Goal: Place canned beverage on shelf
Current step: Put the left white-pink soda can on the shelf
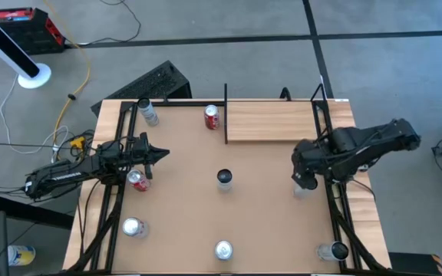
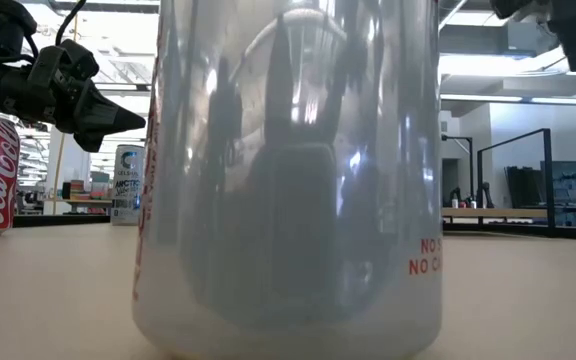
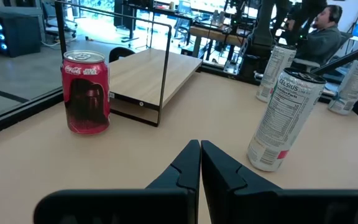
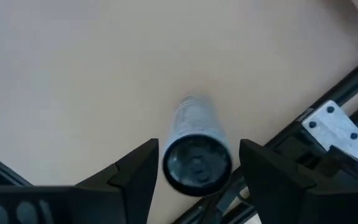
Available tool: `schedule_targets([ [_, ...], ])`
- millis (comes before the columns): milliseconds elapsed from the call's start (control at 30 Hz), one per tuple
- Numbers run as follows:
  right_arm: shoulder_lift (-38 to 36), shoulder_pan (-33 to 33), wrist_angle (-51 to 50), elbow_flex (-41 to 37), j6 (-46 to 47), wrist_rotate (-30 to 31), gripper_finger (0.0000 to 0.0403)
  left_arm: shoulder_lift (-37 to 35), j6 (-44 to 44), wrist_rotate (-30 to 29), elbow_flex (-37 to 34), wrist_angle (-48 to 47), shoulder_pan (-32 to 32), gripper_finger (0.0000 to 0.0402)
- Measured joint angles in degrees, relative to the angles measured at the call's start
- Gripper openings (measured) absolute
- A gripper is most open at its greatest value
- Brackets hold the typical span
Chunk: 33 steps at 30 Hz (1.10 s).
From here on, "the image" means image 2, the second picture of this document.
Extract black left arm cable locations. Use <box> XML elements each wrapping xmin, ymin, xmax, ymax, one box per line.
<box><xmin>54</xmin><ymin>0</ymin><xmax>88</xmax><ymax>47</ymax></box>

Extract yellow cable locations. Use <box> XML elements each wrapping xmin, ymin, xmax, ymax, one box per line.
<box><xmin>52</xmin><ymin>13</ymin><xmax>80</xmax><ymax>215</ymax></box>

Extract silver Diet Coke can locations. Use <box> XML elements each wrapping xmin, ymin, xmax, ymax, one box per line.
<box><xmin>131</xmin><ymin>0</ymin><xmax>443</xmax><ymax>360</ymax></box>

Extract white pillar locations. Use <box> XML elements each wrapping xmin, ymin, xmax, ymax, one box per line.
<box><xmin>47</xmin><ymin>127</ymin><xmax>93</xmax><ymax>216</ymax></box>

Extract black panel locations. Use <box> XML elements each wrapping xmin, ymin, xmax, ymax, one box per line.
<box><xmin>505</xmin><ymin>164</ymin><xmax>543</xmax><ymax>209</ymax></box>

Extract wooden background table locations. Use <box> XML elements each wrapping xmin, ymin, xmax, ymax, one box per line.
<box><xmin>42</xmin><ymin>197</ymin><xmax>114</xmax><ymax>207</ymax></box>

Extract ceiling light strip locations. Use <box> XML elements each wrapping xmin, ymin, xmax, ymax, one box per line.
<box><xmin>440</xmin><ymin>93</ymin><xmax>576</xmax><ymax>105</ymax></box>

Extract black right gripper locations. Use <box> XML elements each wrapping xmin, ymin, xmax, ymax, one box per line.
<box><xmin>490</xmin><ymin>0</ymin><xmax>576</xmax><ymax>72</ymax></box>

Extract white Celsius Arctic Vibe can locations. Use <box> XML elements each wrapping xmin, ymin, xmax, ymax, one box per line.
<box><xmin>110</xmin><ymin>144</ymin><xmax>146</xmax><ymax>226</ymax></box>

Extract colourful stacked items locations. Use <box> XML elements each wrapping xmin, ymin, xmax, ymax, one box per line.
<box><xmin>61</xmin><ymin>178</ymin><xmax>112</xmax><ymax>201</ymax></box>

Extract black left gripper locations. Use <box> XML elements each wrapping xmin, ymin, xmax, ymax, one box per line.
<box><xmin>17</xmin><ymin>38</ymin><xmax>147</xmax><ymax>153</ymax></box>

